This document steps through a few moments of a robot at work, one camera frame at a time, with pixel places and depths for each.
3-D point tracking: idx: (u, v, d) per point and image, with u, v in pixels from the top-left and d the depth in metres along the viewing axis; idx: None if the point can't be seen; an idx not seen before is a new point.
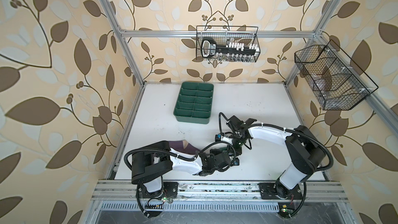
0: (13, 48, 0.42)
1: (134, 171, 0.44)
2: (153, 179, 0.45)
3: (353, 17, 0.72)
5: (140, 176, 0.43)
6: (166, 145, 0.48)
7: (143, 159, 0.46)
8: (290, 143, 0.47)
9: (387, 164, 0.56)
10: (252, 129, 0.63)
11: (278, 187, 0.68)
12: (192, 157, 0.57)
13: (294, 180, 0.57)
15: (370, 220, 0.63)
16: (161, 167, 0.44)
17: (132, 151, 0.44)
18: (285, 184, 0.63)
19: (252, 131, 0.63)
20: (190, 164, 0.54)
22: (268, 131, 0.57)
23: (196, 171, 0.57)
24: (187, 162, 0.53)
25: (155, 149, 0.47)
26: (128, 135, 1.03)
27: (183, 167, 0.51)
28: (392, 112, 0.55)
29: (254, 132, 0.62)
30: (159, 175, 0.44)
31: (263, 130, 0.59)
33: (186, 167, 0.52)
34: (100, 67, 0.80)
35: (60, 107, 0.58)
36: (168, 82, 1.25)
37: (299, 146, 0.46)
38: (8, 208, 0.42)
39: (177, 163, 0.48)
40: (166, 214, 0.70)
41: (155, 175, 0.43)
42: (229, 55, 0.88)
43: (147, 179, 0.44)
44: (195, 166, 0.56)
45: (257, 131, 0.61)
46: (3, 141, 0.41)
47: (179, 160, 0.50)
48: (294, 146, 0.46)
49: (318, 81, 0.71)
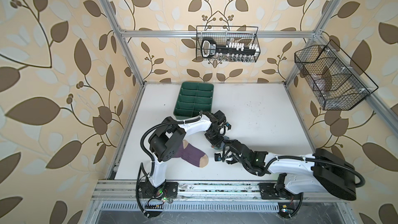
0: (13, 48, 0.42)
1: (159, 152, 0.50)
2: (176, 149, 0.52)
3: (354, 17, 0.71)
5: (166, 152, 0.49)
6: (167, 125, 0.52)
7: (159, 139, 0.52)
8: (323, 176, 0.43)
9: (387, 164, 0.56)
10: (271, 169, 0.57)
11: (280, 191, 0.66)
12: (197, 116, 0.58)
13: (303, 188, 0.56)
15: (370, 220, 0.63)
16: (177, 134, 0.50)
17: (152, 127, 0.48)
18: (289, 190, 0.61)
19: (272, 169, 0.57)
20: (199, 124, 0.60)
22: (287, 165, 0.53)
23: (208, 127, 0.65)
24: (196, 124, 0.59)
25: (161, 124, 0.53)
26: (128, 135, 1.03)
27: (194, 129, 0.58)
28: (392, 112, 0.55)
29: (272, 168, 0.57)
30: (180, 142, 0.51)
31: (281, 164, 0.55)
33: (197, 128, 0.60)
34: (100, 67, 0.80)
35: (60, 107, 0.58)
36: (168, 82, 1.25)
37: (329, 176, 0.43)
38: (8, 208, 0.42)
39: (188, 126, 0.55)
40: (166, 214, 0.70)
41: (176, 142, 0.49)
42: (229, 55, 0.88)
43: (172, 150, 0.50)
44: (206, 123, 0.63)
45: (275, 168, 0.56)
46: (3, 140, 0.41)
47: (188, 124, 0.56)
48: (329, 179, 0.42)
49: (318, 81, 0.71)
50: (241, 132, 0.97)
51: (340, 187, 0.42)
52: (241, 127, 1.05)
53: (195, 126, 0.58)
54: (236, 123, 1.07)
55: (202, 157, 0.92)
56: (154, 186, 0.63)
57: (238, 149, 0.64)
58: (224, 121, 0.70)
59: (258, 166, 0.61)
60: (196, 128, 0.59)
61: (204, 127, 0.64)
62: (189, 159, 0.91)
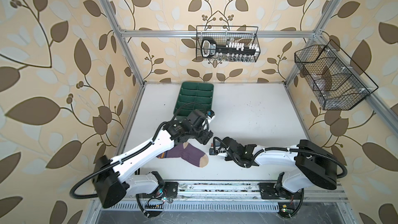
0: (13, 48, 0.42)
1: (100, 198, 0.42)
2: (121, 191, 0.42)
3: (354, 17, 0.71)
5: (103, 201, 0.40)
6: (108, 160, 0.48)
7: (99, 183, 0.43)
8: (303, 165, 0.44)
9: (387, 163, 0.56)
10: (258, 160, 0.58)
11: (280, 191, 0.65)
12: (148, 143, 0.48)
13: (298, 185, 0.56)
15: (370, 220, 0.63)
16: (110, 182, 0.39)
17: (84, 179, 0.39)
18: (287, 188, 0.61)
19: (259, 160, 0.58)
20: (150, 153, 0.46)
22: (273, 155, 0.54)
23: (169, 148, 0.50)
24: (142, 157, 0.45)
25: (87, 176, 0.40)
26: (128, 136, 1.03)
27: (145, 159, 0.45)
28: (392, 112, 0.55)
29: (259, 159, 0.58)
30: (120, 186, 0.40)
31: (268, 155, 0.56)
33: (152, 156, 0.47)
34: (100, 67, 0.80)
35: (60, 107, 0.58)
36: (168, 82, 1.25)
37: (310, 164, 0.44)
38: (8, 208, 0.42)
39: (130, 163, 0.43)
40: (166, 214, 0.70)
41: (119, 187, 0.40)
42: (229, 55, 0.88)
43: (118, 195, 0.42)
44: (161, 148, 0.48)
45: (263, 159, 0.57)
46: (3, 141, 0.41)
47: (130, 162, 0.43)
48: (308, 167, 0.43)
49: (318, 81, 0.71)
50: (240, 132, 0.97)
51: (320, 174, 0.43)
52: (241, 127, 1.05)
53: (144, 158, 0.45)
54: (236, 123, 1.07)
55: (202, 157, 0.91)
56: (153, 188, 0.63)
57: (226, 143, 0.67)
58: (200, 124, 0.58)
59: (246, 158, 0.62)
60: (150, 157, 0.47)
61: (170, 147, 0.51)
62: (189, 158, 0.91)
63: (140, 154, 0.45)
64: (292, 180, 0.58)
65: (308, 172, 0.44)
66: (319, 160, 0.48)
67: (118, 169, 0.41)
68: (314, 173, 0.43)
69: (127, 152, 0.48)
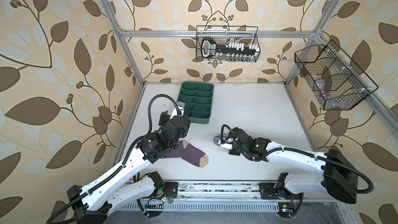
0: (13, 48, 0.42)
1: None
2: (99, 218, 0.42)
3: (354, 17, 0.71)
5: None
6: (77, 189, 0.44)
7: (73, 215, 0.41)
8: (332, 177, 0.41)
9: (387, 163, 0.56)
10: (270, 157, 0.55)
11: (280, 190, 0.66)
12: (119, 167, 0.44)
13: (302, 189, 0.56)
15: (370, 220, 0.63)
16: (80, 214, 0.38)
17: None
18: (289, 190, 0.61)
19: (271, 157, 0.55)
20: (124, 177, 0.43)
22: (293, 158, 0.50)
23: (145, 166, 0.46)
24: (113, 183, 0.42)
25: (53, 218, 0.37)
26: (128, 136, 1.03)
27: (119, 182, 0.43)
28: (392, 112, 0.55)
29: (273, 157, 0.54)
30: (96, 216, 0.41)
31: (285, 155, 0.52)
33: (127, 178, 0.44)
34: (100, 67, 0.80)
35: (60, 107, 0.58)
36: (168, 82, 1.25)
37: (339, 177, 0.41)
38: (8, 208, 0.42)
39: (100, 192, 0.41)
40: (166, 214, 0.70)
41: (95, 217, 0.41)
42: (229, 55, 0.88)
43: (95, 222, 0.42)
44: (136, 169, 0.44)
45: (276, 158, 0.54)
46: (3, 141, 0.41)
47: (100, 190, 0.41)
48: (337, 180, 0.40)
49: (318, 81, 0.71)
50: None
51: (349, 191, 0.41)
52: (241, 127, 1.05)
53: (116, 183, 0.42)
54: (236, 123, 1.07)
55: (202, 157, 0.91)
56: (149, 192, 0.62)
57: (236, 134, 0.63)
58: (176, 135, 0.51)
59: (256, 151, 0.58)
60: (125, 181, 0.44)
61: (147, 165, 0.46)
62: (189, 158, 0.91)
63: (111, 180, 0.42)
64: (300, 184, 0.57)
65: (332, 184, 0.41)
66: (340, 170, 0.46)
67: (88, 200, 0.40)
68: (340, 186, 0.40)
69: (97, 180, 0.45)
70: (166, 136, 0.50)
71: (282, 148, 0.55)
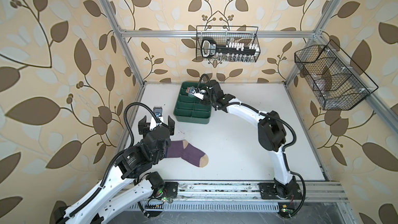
0: (13, 48, 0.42)
1: None
2: None
3: (354, 17, 0.71)
5: None
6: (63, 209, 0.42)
7: None
8: (261, 126, 0.54)
9: (387, 164, 0.61)
10: (231, 108, 0.67)
11: (278, 186, 0.68)
12: (98, 188, 0.43)
13: (279, 169, 0.62)
15: (370, 220, 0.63)
16: None
17: None
18: (281, 180, 0.64)
19: (231, 109, 0.67)
20: (103, 198, 0.42)
22: (245, 112, 0.62)
23: (126, 182, 0.44)
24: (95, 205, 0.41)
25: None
26: (127, 136, 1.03)
27: (100, 204, 0.42)
28: (392, 112, 0.55)
29: (233, 111, 0.67)
30: None
31: (242, 109, 0.63)
33: (109, 198, 0.44)
34: (100, 67, 0.80)
35: (60, 107, 0.58)
36: (168, 82, 1.25)
37: (267, 128, 0.53)
38: (8, 208, 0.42)
39: (81, 215, 0.41)
40: (166, 214, 0.70)
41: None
42: (229, 55, 0.88)
43: None
44: (115, 188, 0.43)
45: (235, 110, 0.66)
46: (3, 141, 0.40)
47: (81, 212, 0.41)
48: (264, 128, 0.53)
49: (318, 81, 0.71)
50: (240, 132, 0.97)
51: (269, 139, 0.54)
52: (241, 127, 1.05)
53: (98, 205, 0.42)
54: (236, 123, 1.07)
55: (202, 157, 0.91)
56: (148, 195, 0.63)
57: (212, 83, 0.72)
58: (156, 149, 0.47)
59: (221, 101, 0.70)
60: (107, 200, 0.43)
61: (128, 182, 0.44)
62: (189, 158, 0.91)
63: (92, 201, 0.42)
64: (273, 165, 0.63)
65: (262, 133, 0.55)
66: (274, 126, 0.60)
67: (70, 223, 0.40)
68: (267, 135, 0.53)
69: (79, 201, 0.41)
70: (147, 150, 0.47)
71: (240, 102, 0.67)
